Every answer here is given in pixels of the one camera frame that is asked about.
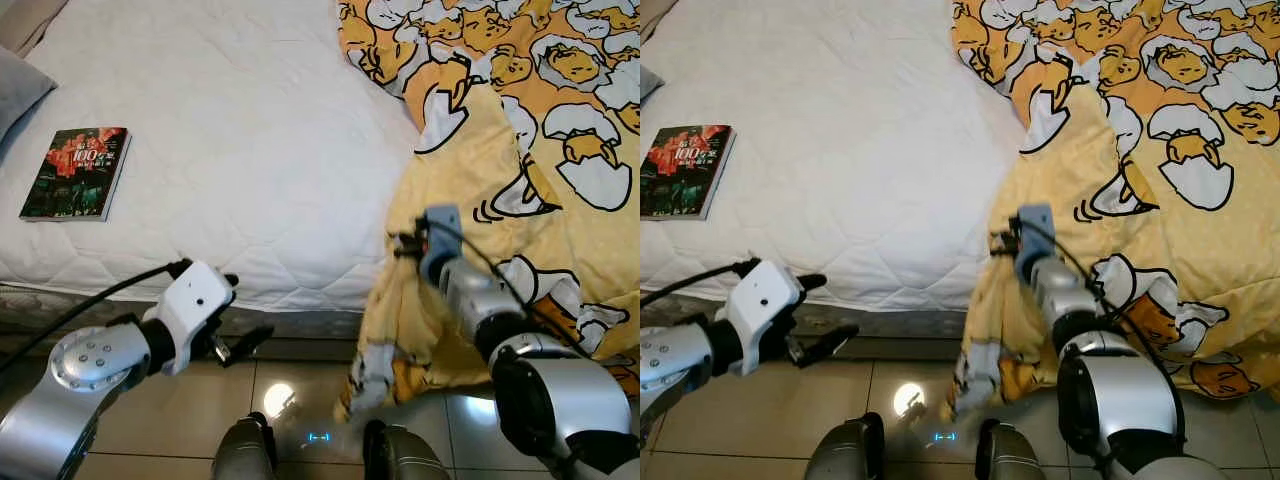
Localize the paperback book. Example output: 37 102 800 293
18 126 132 223
640 124 738 222

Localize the grey mattress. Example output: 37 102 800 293
640 290 986 341
0 285 396 343

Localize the grey robot left leg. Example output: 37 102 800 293
803 411 887 480
211 412 279 480

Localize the grey robot leg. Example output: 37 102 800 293
362 419 453 480
211 412 279 480
803 411 887 480
975 418 1051 480

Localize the white quilted mattress pad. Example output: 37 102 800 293
640 0 1031 313
0 0 433 313

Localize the grey robot right leg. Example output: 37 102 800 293
362 419 453 480
975 418 1051 480

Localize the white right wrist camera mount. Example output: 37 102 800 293
419 204 465 289
1013 203 1057 286

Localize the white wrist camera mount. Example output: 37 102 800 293
1013 203 1057 286
419 204 465 289
152 261 237 377
722 260 804 377

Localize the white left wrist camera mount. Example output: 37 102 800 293
722 260 804 377
152 261 237 377

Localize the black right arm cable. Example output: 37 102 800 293
420 215 641 371
1015 212 1186 421

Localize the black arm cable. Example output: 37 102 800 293
640 257 763 307
420 215 641 371
0 257 194 373
1015 212 1186 421

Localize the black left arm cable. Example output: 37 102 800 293
0 257 194 373
640 257 763 307

